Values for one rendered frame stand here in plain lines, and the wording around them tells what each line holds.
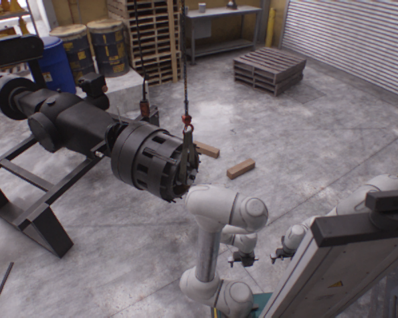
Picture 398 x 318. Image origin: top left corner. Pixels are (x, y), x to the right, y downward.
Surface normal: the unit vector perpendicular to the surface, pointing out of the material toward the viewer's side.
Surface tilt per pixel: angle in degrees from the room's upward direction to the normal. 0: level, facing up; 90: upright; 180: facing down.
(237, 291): 7
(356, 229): 0
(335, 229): 0
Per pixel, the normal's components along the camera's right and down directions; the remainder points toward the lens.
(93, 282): 0.00, -0.75
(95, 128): 0.39, -0.51
